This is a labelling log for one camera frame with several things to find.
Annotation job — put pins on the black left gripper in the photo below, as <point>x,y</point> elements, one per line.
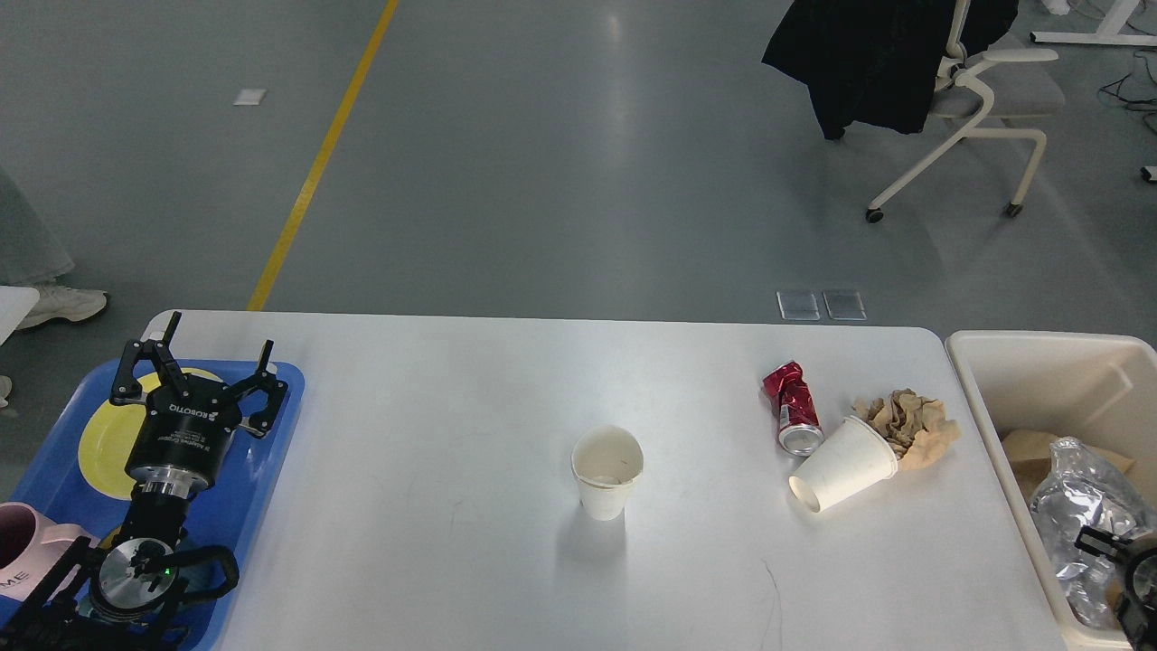
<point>185,438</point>

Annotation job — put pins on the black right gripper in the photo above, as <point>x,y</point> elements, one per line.
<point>1136,608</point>

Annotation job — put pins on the silver foil bag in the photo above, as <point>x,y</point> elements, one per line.
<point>1082,489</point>

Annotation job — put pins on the yellow plate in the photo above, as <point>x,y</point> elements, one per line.
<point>109,435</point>

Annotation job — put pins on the brown paper bag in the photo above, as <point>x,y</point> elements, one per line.
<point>1029,454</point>

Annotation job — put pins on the pink mug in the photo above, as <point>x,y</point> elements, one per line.
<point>31,544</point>

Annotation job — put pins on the white paper cup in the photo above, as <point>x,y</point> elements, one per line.
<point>607,462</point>

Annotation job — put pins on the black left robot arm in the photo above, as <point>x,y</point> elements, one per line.
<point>128,530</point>

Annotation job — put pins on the blue plastic tray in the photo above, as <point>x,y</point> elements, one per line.
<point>230,513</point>

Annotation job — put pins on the white waste bin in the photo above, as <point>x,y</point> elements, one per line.
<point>1100,389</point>

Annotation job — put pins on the crumpled brown paper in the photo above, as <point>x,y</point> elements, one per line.
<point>915,427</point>

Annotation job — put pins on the person in light clothes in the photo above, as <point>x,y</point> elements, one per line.
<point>33,257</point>

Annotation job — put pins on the white tissue block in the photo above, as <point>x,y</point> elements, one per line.
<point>852,459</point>

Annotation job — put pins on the crushed red can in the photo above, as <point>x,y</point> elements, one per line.
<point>798,427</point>

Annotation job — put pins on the right floor outlet plate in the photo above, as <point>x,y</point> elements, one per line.
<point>844,305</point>

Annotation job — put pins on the floor outlet plate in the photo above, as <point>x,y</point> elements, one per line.
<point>844,305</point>
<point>799,306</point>

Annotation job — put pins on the left floor outlet plate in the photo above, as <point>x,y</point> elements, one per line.
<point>799,306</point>

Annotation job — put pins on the white office chair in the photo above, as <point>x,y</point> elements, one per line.
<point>999,86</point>

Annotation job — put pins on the white desk leg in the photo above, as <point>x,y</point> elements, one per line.
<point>1109,30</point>

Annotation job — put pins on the black jacket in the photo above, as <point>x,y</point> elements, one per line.
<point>872,62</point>

